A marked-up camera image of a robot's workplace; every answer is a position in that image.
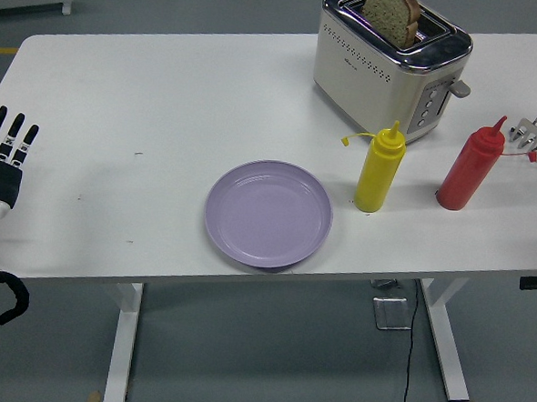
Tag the purple plate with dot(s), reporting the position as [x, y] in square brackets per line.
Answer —
[267, 214]

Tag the cream and chrome toaster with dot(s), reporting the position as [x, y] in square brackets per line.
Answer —
[362, 84]

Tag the bread slice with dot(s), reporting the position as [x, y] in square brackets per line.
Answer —
[387, 12]

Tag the white table leg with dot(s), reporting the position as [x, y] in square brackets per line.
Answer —
[123, 347]
[447, 339]

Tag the yellow squeeze bottle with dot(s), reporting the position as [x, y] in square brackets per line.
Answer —
[379, 176]

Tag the silver floor socket box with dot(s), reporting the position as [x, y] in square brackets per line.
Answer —
[393, 313]

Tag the red squeeze bottle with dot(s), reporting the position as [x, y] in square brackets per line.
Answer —
[468, 177]

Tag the grey bracket under table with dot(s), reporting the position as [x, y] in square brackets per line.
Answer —
[385, 284]

